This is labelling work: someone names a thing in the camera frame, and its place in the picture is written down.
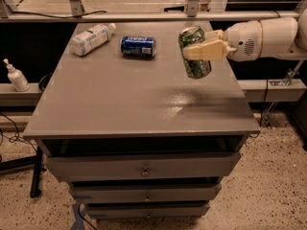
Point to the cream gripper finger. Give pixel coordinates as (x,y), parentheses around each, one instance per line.
(208,50)
(214,35)

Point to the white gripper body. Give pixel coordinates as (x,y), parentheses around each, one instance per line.
(244,41)

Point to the green soda can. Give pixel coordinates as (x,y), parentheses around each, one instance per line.
(195,69)

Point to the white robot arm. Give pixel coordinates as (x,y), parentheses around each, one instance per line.
(281,38)

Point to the blue pepsi can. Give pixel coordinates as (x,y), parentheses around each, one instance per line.
(141,46)

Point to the white plastic bottle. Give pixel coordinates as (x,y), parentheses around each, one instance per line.
(92,38)

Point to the top grey drawer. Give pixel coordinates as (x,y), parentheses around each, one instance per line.
(134,167)

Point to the grey drawer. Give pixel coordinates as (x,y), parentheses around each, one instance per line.
(134,167)
(145,193)
(148,211)

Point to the grey drawer cabinet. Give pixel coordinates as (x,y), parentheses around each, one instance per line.
(107,103)

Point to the middle grey drawer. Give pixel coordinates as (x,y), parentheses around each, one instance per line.
(145,193)

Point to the bottom grey drawer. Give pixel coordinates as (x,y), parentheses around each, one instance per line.
(148,211)

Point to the white pump dispenser bottle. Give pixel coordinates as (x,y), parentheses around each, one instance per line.
(16,77)

